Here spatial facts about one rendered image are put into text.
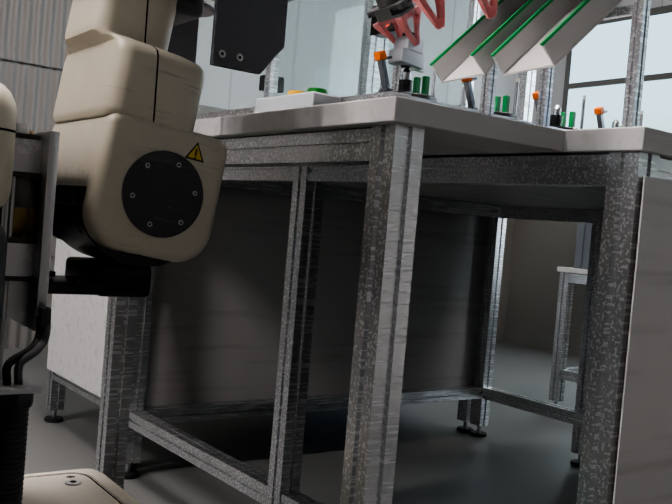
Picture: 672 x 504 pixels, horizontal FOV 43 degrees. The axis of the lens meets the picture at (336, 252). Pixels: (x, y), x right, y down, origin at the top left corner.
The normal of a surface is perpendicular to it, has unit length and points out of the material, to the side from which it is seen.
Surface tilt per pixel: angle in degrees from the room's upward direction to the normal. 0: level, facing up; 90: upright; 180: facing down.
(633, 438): 90
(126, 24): 90
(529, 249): 90
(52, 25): 90
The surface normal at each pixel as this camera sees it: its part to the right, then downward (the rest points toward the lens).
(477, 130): 0.58, 0.07
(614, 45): -0.81, -0.05
